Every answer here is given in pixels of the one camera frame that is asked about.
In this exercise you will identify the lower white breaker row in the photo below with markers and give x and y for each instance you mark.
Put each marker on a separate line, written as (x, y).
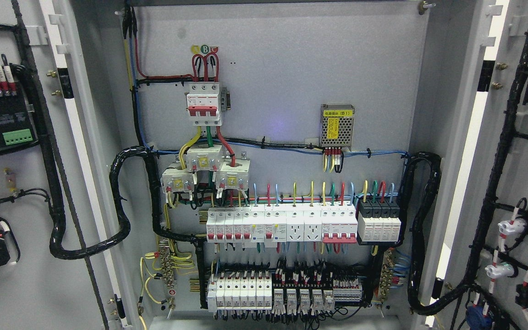
(240, 291)

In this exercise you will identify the black white surge protector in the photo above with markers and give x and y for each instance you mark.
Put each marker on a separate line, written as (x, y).
(378, 222)

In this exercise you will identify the row of small breakers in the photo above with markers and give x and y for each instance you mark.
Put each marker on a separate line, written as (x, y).
(247, 225)

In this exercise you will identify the metal mesh power supply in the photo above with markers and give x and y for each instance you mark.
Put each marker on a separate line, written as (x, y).
(337, 122)

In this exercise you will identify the white current transformers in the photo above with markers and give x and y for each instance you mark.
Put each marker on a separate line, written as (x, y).
(203, 162)

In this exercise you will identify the relay terminal row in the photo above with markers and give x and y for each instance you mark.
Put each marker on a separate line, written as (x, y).
(309, 290)

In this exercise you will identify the main red-handled breaker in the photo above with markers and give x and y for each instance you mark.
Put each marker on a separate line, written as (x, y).
(206, 101)

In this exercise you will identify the red-handled white circuit breaker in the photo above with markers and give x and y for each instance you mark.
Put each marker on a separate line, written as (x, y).
(339, 224)

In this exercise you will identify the white socket modules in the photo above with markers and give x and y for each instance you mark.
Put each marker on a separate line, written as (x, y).
(303, 223)

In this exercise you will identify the grey cabinet door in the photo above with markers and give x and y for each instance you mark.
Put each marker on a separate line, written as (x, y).
(468, 111)
(39, 291)

